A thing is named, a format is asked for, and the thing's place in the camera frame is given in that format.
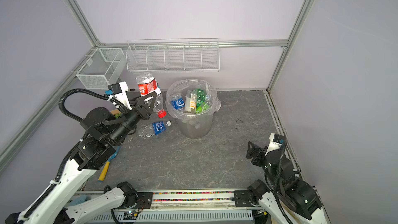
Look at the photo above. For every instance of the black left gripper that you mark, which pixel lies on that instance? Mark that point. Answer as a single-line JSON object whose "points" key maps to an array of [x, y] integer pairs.
{"points": [[141, 108]]}

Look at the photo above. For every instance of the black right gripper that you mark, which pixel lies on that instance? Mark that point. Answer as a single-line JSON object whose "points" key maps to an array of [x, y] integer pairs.
{"points": [[252, 152]]}

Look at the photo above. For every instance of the red label clear bottle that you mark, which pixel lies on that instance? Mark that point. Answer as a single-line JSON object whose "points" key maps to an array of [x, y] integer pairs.
{"points": [[148, 84]]}

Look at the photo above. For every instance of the clear crushed bottle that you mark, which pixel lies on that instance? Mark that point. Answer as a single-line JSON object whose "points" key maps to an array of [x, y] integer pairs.
{"points": [[154, 129]]}

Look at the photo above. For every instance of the white yellow label clear bottle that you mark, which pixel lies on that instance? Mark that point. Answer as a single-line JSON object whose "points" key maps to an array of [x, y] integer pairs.
{"points": [[191, 102]]}

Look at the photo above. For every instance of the green label clear bottle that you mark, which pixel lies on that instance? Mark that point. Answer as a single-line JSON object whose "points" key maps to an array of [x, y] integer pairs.
{"points": [[204, 106]]}

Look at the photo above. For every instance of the crushed green bottle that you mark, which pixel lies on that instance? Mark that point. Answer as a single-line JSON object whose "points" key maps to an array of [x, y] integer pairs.
{"points": [[201, 95]]}

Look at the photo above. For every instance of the blue label bottle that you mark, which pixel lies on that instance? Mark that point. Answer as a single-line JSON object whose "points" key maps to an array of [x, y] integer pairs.
{"points": [[177, 102]]}

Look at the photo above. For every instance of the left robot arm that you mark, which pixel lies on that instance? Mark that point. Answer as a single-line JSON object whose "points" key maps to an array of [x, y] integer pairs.
{"points": [[103, 133]]}

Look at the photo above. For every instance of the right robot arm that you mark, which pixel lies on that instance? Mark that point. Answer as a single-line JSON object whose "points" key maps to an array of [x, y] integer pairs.
{"points": [[285, 196]]}

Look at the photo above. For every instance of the clear plastic bin liner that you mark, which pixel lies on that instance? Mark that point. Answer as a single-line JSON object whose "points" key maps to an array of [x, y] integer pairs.
{"points": [[182, 87]]}

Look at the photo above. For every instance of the grey mesh waste bin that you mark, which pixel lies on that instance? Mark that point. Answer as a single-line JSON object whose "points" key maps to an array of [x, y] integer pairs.
{"points": [[197, 127]]}

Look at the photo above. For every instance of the beige pot with green plant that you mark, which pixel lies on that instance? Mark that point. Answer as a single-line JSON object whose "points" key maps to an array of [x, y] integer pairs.
{"points": [[116, 113]]}

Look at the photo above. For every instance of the white mesh box basket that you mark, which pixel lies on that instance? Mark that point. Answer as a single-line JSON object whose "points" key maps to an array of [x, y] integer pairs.
{"points": [[103, 68]]}

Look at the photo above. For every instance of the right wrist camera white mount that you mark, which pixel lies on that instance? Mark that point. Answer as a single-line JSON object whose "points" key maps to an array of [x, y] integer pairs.
{"points": [[276, 142]]}

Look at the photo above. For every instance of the white wire wall shelf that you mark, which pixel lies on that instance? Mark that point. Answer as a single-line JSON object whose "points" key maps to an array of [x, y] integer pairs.
{"points": [[173, 55]]}

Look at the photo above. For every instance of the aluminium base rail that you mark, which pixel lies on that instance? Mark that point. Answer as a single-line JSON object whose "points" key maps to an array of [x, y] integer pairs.
{"points": [[179, 207]]}

